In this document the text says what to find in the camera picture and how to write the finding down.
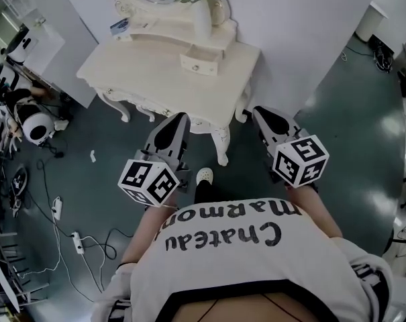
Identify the oval black white device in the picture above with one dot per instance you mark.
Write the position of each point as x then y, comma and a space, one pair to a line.
19, 179

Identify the white textured vase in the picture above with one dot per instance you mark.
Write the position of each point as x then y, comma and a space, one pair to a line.
202, 20

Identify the white robot with black face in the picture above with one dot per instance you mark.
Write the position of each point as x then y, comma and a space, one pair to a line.
19, 50
8, 79

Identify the person's bare neck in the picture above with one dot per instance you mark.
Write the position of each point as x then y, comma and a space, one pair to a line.
243, 310

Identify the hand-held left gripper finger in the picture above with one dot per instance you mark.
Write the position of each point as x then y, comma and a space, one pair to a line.
155, 139
180, 143

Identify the white humanoid robot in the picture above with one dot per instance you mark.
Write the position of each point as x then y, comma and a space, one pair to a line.
38, 129

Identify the white side table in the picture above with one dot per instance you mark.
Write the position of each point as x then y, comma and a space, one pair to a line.
370, 22

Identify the blue printed card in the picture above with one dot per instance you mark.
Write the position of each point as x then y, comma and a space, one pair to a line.
119, 26

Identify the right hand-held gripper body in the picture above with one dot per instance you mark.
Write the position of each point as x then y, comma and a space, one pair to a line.
300, 161

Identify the cream ornate table drawer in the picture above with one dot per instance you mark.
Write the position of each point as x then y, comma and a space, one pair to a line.
155, 109
117, 96

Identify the white storage shelf unit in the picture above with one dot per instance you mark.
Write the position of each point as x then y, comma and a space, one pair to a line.
53, 37

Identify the person's white printed shirt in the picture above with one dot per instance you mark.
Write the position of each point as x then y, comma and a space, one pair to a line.
239, 263

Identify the small white floor scrap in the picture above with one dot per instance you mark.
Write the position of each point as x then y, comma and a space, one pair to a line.
93, 156

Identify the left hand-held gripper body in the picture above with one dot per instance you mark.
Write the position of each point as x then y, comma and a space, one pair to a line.
149, 183

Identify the cream ornate dressing table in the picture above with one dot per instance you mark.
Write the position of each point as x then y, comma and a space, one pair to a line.
149, 72

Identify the person's left forearm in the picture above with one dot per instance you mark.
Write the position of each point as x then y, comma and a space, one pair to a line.
145, 237

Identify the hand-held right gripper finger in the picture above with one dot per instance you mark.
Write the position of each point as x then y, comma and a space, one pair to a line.
263, 131
283, 124

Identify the white power strip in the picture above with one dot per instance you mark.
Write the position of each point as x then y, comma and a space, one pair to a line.
56, 208
77, 243

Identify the person's black trousers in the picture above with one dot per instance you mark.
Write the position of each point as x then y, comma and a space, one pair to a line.
202, 193

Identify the person's right forearm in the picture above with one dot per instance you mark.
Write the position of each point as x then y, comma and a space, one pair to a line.
316, 213

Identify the tall white cabinet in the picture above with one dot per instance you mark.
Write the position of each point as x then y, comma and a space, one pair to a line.
72, 45

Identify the person's white shoe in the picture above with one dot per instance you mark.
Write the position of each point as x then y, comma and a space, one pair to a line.
204, 175

